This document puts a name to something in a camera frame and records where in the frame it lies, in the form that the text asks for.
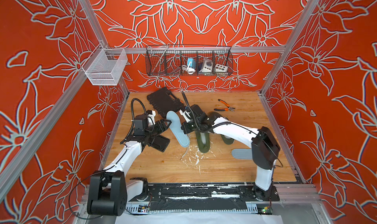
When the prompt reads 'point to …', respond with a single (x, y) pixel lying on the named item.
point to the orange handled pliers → (225, 109)
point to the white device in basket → (208, 66)
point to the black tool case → (164, 100)
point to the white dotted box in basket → (221, 68)
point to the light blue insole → (176, 128)
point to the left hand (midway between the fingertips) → (168, 123)
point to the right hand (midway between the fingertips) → (178, 128)
